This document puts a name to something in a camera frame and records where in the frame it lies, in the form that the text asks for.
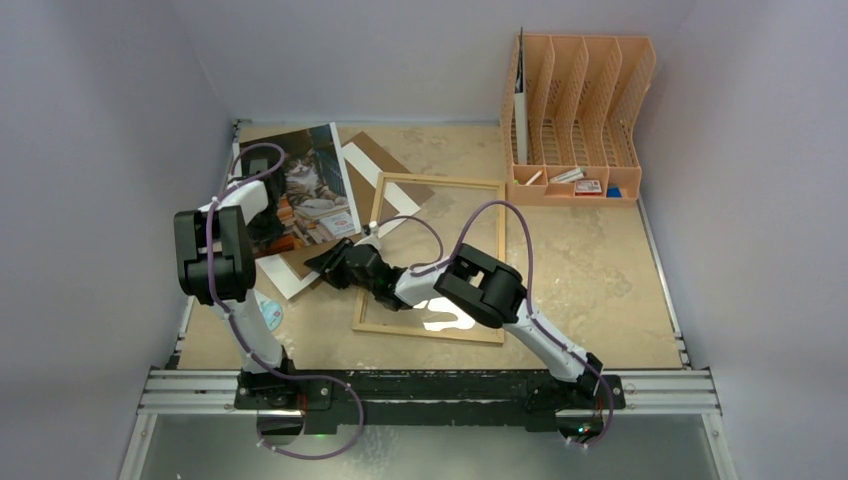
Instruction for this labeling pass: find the orange desk file organizer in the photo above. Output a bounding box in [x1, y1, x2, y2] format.
[499, 32, 657, 207]

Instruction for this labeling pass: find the wooden picture frame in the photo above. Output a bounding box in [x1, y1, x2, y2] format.
[350, 172, 509, 346]

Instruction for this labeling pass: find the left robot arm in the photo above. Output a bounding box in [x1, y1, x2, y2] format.
[173, 144, 298, 409]

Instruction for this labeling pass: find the red white small box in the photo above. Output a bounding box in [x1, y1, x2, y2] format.
[574, 179, 604, 196]

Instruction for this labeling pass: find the cat photo print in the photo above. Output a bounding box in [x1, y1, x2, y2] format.
[238, 123, 359, 257]

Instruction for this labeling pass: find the white folder in organizer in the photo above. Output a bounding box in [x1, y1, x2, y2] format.
[513, 28, 529, 165]

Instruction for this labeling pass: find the white chalk stick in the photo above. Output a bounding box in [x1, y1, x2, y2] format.
[524, 170, 544, 186]

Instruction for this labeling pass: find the white marker pen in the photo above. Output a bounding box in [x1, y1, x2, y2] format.
[549, 167, 585, 184]

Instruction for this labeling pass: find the white mat board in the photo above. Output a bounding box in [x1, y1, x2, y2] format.
[257, 133, 408, 299]

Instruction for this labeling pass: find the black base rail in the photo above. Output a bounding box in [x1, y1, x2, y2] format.
[137, 367, 720, 439]

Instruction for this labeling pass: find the clear acrylic sheet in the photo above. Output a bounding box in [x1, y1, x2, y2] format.
[354, 185, 503, 344]

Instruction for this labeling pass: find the brown backing board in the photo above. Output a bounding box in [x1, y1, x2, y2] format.
[278, 131, 435, 283]

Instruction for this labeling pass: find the blue white tape dispenser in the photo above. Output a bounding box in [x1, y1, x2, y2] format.
[255, 291, 283, 332]

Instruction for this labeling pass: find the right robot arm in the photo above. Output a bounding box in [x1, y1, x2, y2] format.
[304, 239, 603, 407]

